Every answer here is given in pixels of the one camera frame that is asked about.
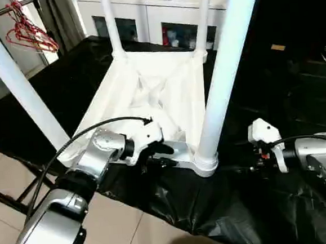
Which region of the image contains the white plastic table top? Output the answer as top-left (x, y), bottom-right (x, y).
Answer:
top-left (51, 45), bottom-right (221, 190)

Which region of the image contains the white plastic table leg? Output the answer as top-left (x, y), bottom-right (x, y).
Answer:
top-left (99, 0), bottom-right (128, 63)
top-left (182, 0), bottom-right (278, 178)
top-left (190, 0), bottom-right (218, 61)
top-left (0, 0), bottom-right (73, 156)

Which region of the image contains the black plastic mat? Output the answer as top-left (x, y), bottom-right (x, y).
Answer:
top-left (0, 16), bottom-right (326, 244)

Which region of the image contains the white cabinet with glass doors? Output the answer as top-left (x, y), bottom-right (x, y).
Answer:
top-left (77, 0), bottom-right (235, 61)

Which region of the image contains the grey curtain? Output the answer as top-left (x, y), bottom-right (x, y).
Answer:
top-left (35, 0), bottom-right (88, 53)

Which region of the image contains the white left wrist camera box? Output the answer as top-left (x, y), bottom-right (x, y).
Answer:
top-left (128, 119), bottom-right (167, 166)

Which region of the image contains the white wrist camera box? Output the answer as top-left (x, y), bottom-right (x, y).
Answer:
top-left (247, 117), bottom-right (287, 175)
top-left (128, 119), bottom-right (167, 166)

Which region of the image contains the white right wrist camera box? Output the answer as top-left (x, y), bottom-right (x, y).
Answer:
top-left (247, 117), bottom-right (287, 175)

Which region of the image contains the black metal table frame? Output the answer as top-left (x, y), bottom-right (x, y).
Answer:
top-left (0, 154), bottom-right (53, 218)

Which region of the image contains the dark metal clothes rail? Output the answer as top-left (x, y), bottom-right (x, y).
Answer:
top-left (0, 0), bottom-right (43, 20)

